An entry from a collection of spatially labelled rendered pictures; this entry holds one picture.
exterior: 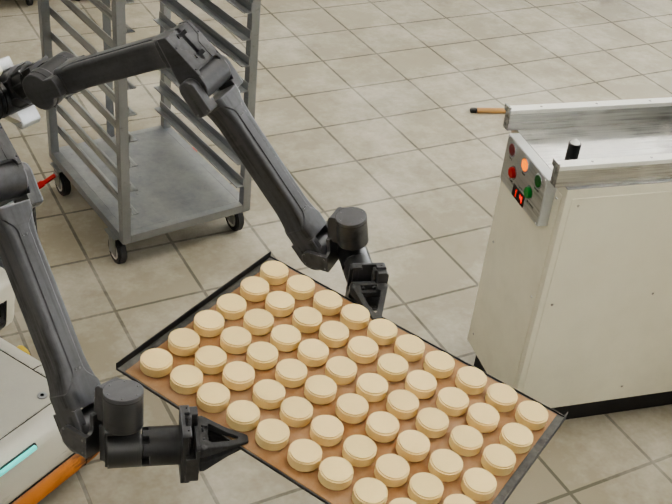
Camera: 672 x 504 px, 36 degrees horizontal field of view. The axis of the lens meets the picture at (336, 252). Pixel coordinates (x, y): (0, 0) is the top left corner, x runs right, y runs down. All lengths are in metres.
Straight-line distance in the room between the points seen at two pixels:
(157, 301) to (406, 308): 0.82
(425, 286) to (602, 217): 1.05
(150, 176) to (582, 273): 1.68
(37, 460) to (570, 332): 1.43
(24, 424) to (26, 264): 1.13
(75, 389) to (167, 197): 2.17
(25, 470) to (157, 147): 1.68
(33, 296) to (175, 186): 2.22
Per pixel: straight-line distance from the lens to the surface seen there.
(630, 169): 2.68
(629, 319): 2.99
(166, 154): 3.93
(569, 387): 3.07
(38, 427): 2.64
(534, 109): 2.82
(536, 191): 2.69
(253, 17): 3.33
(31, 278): 1.55
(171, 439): 1.53
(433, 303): 3.53
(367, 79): 4.96
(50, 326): 1.56
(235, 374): 1.64
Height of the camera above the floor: 2.11
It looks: 35 degrees down
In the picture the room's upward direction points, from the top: 6 degrees clockwise
